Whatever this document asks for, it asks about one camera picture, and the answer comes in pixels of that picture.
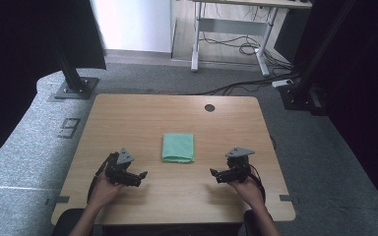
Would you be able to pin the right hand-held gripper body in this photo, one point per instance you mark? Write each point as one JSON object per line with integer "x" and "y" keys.
{"x": 238, "y": 167}

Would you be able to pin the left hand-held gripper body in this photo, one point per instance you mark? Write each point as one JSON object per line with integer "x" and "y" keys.
{"x": 116, "y": 172}

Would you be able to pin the green towel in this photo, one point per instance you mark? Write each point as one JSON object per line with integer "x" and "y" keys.
{"x": 178, "y": 147}

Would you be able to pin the person's left hand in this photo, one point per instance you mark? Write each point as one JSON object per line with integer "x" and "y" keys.
{"x": 103, "y": 193}

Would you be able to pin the person's right hand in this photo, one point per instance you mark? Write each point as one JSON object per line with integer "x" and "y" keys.
{"x": 251, "y": 191}

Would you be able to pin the grey tape strip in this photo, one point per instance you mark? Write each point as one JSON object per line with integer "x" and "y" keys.
{"x": 288, "y": 198}
{"x": 57, "y": 200}

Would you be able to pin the white power strip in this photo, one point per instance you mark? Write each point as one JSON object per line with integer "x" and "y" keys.
{"x": 283, "y": 83}

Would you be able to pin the black metal stand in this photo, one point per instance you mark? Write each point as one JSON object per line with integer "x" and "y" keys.
{"x": 305, "y": 82}
{"x": 74, "y": 82}

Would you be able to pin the black box under desk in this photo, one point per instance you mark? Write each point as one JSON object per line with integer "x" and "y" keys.
{"x": 288, "y": 32}

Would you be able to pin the black curtain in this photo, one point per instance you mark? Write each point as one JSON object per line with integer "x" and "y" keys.
{"x": 19, "y": 65}
{"x": 364, "y": 82}

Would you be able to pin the white desk frame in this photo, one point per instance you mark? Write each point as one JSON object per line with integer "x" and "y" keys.
{"x": 229, "y": 26}

